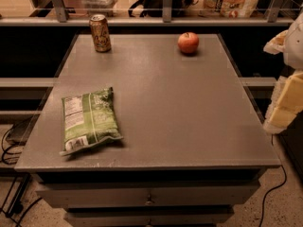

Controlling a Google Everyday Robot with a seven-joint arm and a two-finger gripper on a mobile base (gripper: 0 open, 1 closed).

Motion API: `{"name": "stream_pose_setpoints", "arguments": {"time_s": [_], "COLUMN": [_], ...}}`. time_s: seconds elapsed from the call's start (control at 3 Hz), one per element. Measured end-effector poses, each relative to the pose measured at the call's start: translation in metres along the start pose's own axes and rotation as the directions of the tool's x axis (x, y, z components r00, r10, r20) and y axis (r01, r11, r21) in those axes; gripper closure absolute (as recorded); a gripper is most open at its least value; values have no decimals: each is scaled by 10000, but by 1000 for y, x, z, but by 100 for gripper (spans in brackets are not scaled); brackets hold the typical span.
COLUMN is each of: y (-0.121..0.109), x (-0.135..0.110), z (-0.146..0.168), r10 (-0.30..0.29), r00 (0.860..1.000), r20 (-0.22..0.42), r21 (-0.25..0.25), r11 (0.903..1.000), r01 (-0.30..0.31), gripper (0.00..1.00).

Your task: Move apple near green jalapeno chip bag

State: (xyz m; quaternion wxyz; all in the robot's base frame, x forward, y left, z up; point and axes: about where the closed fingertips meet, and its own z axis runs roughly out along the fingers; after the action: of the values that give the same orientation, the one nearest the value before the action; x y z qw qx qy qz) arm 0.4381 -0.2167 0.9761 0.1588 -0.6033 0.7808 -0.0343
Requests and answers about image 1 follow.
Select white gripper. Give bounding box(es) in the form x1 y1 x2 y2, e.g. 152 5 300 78
263 13 303 134

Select red apple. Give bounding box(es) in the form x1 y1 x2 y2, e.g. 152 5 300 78
177 32 200 54

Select green jalapeno chip bag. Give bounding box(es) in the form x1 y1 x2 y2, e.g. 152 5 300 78
60 87 123 156

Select grey drawer cabinet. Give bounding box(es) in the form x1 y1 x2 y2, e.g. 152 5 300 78
13 32 283 227

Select upper grey drawer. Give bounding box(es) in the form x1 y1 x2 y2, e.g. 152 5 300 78
36 181 259 209

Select grey drawer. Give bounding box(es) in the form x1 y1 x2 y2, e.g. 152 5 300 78
36 181 259 209
64 207 234 227

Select gold drink can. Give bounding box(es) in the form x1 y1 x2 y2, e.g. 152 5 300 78
89 14 111 52

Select lower grey drawer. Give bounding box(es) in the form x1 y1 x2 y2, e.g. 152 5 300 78
64 207 234 227

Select metal railing shelf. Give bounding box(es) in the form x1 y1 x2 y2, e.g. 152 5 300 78
0 0 302 26

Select black cable right floor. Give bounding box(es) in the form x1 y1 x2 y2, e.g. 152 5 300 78
258 134 288 227

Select black cables left floor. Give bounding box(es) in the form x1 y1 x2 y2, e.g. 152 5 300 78
0 116 43 227

